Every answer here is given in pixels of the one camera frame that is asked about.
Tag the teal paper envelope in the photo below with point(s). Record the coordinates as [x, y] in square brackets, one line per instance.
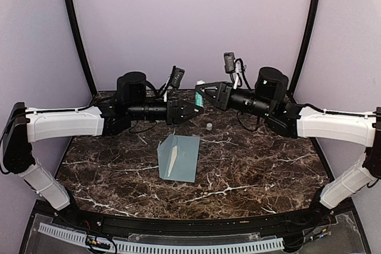
[185, 166]

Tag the beige ornate letter paper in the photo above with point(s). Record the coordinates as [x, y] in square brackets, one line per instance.
[172, 160]

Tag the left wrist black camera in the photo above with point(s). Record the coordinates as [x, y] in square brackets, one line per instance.
[177, 76]

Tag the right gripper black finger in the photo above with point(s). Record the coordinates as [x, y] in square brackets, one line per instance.
[214, 86]
[211, 95]

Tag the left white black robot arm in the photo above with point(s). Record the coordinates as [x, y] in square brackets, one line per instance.
[135, 99]

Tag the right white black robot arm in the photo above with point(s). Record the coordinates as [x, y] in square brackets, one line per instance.
[267, 101]

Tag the white green glue stick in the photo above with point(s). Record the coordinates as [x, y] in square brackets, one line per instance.
[199, 100]

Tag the black front rail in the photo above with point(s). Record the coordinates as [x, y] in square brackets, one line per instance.
[289, 223]

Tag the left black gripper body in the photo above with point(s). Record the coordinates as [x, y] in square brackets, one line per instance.
[172, 114]

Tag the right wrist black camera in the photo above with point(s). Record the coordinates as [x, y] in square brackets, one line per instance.
[229, 62]

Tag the wrist black camera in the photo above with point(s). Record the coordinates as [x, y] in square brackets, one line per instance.
[229, 62]
[177, 76]

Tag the white slotted cable duct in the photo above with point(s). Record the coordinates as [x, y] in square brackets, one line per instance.
[158, 245]

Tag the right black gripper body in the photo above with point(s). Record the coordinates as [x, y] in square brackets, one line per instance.
[224, 96]

